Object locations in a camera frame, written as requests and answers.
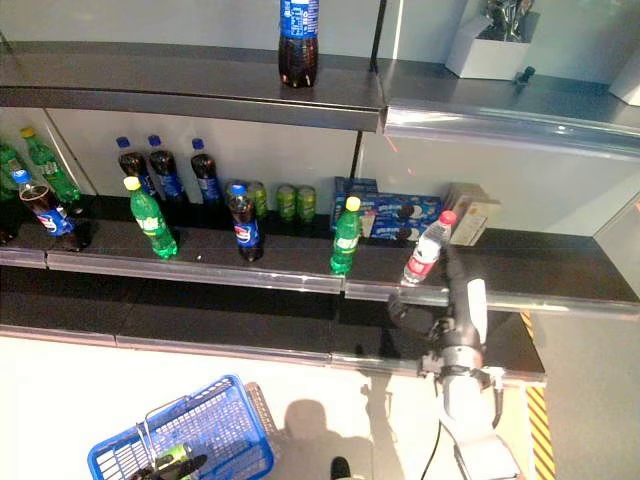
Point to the black shelf board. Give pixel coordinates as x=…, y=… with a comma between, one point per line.
x=175, y=75

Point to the white open cardboard box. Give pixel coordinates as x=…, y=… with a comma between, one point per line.
x=490, y=57

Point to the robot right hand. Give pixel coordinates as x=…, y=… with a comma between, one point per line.
x=476, y=310

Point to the pepsi cola bottle blue cap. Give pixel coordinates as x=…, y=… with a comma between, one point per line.
x=47, y=212
x=167, y=175
x=246, y=230
x=206, y=175
x=136, y=167

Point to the black shelf with drinks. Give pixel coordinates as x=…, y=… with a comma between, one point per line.
x=540, y=270

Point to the shiny silver wrapped item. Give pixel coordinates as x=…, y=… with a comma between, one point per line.
x=507, y=17

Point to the yellow black hazard tape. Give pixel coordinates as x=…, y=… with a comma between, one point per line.
x=541, y=430

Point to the grey shelf board clear rail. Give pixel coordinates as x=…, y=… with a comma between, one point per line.
x=500, y=112

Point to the green sprite bottle yellow cap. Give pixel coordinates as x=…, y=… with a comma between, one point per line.
x=150, y=222
x=345, y=242
x=50, y=170

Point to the blue oreo cookie box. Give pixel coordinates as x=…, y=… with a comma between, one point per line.
x=400, y=217
x=350, y=187

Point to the robot right arm silver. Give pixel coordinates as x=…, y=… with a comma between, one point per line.
x=465, y=415

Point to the white box corner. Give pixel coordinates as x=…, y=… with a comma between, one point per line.
x=627, y=80

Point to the empty black shelf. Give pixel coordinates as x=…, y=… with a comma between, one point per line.
x=225, y=325

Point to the green drink can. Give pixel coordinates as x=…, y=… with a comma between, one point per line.
x=257, y=197
x=306, y=204
x=175, y=454
x=286, y=202

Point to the small black object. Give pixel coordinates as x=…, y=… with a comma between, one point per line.
x=525, y=76

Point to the blue plastic shopping basket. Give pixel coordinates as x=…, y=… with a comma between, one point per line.
x=225, y=425

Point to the large pepsi cola bottle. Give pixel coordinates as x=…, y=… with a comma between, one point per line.
x=299, y=40

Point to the water bottle red cap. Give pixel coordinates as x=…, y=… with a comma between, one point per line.
x=425, y=252

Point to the black shoe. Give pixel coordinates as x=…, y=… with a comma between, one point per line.
x=341, y=469

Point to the beige carton box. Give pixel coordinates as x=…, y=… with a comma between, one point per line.
x=472, y=215

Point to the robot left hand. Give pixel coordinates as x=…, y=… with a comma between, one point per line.
x=186, y=464

